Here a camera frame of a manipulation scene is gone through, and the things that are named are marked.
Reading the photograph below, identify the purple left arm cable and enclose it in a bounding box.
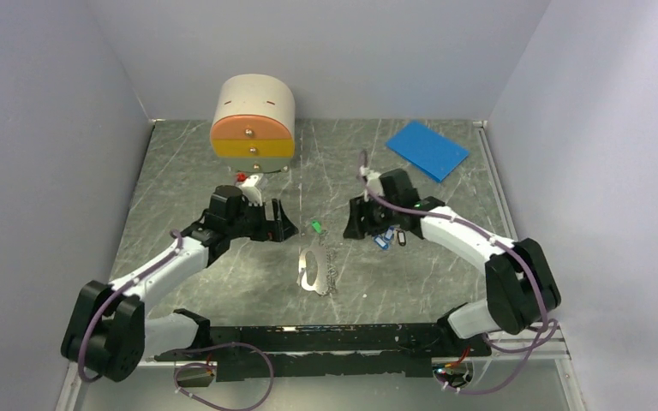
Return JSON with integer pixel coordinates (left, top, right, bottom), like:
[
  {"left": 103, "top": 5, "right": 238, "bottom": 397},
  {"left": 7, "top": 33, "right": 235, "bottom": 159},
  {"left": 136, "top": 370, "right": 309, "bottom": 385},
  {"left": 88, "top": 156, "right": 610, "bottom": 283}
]
[{"left": 76, "top": 229, "right": 276, "bottom": 411}]

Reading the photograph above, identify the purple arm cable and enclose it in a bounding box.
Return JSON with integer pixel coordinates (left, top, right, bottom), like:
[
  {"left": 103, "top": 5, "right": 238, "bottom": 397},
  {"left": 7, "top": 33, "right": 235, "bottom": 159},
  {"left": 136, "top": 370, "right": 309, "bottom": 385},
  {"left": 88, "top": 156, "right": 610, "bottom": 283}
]
[
  {"left": 76, "top": 229, "right": 276, "bottom": 411},
  {"left": 356, "top": 150, "right": 560, "bottom": 397}
]

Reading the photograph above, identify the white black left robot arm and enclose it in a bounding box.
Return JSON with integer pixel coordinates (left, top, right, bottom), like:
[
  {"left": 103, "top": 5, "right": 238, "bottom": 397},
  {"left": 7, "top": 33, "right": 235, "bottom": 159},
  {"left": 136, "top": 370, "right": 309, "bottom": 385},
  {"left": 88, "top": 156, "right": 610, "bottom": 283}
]
[{"left": 61, "top": 185, "right": 298, "bottom": 383}]

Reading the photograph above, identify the round mini drawer cabinet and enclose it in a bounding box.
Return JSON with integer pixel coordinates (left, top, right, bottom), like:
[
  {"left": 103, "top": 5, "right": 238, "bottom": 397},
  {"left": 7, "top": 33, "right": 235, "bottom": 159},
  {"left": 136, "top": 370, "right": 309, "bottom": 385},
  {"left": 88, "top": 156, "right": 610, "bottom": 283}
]
[{"left": 209, "top": 74, "right": 296, "bottom": 173}]

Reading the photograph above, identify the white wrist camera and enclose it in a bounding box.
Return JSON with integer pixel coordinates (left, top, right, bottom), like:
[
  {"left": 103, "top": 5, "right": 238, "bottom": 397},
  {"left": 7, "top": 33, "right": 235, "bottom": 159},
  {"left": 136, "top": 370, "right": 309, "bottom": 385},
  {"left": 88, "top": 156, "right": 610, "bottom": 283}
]
[
  {"left": 235, "top": 172, "right": 266, "bottom": 206},
  {"left": 359, "top": 167, "right": 384, "bottom": 200}
]

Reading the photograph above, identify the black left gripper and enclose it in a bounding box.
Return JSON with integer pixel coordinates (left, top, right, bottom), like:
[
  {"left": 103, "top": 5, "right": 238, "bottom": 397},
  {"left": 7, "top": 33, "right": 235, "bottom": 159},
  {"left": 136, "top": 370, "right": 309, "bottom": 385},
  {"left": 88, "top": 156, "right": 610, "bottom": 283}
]
[{"left": 227, "top": 198, "right": 298, "bottom": 242}]

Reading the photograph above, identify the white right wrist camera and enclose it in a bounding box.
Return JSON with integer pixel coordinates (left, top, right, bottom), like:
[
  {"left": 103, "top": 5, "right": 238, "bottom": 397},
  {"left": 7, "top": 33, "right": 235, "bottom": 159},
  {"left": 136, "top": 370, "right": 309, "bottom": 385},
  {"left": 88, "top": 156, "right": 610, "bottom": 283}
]
[{"left": 359, "top": 167, "right": 384, "bottom": 200}]

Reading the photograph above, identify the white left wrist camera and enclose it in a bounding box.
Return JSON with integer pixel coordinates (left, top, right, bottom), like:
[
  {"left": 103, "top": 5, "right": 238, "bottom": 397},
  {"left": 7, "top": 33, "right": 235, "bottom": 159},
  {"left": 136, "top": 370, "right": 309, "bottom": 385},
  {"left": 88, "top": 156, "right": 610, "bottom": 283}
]
[{"left": 235, "top": 172, "right": 266, "bottom": 206}]

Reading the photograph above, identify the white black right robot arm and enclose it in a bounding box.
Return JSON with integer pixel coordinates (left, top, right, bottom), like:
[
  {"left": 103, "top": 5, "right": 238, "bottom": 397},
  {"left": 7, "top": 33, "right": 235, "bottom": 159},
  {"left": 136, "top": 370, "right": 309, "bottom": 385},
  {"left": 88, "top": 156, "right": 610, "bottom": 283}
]
[{"left": 343, "top": 166, "right": 561, "bottom": 355}]

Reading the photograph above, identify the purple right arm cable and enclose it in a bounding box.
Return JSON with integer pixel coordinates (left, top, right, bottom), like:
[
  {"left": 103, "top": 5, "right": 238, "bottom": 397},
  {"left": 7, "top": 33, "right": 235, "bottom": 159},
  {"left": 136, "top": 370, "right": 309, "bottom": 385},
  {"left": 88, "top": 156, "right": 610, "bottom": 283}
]
[{"left": 356, "top": 150, "right": 560, "bottom": 397}]

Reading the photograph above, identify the blue rectangular sheet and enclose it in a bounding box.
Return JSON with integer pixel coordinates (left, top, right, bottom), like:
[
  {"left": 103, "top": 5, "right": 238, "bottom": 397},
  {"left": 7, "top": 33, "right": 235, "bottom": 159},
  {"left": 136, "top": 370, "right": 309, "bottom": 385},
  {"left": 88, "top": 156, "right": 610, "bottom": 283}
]
[{"left": 386, "top": 121, "right": 470, "bottom": 183}]

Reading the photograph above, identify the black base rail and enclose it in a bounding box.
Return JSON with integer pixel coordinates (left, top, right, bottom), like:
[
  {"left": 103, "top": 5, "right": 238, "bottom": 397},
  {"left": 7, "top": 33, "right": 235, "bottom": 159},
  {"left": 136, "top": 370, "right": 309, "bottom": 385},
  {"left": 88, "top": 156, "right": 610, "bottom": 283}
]
[{"left": 156, "top": 323, "right": 491, "bottom": 382}]

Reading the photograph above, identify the blue key tag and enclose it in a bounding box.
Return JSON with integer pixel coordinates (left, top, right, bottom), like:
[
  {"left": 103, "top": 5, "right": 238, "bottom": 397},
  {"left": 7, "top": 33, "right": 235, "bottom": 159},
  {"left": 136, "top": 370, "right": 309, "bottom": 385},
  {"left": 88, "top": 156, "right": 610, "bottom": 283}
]
[
  {"left": 383, "top": 227, "right": 396, "bottom": 244},
  {"left": 373, "top": 235, "right": 390, "bottom": 250}
]

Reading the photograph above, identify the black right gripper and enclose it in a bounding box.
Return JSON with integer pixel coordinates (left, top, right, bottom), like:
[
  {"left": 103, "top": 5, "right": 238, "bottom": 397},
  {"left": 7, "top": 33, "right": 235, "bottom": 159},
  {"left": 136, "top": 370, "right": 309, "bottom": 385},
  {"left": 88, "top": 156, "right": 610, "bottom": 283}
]
[{"left": 343, "top": 193, "right": 398, "bottom": 241}]

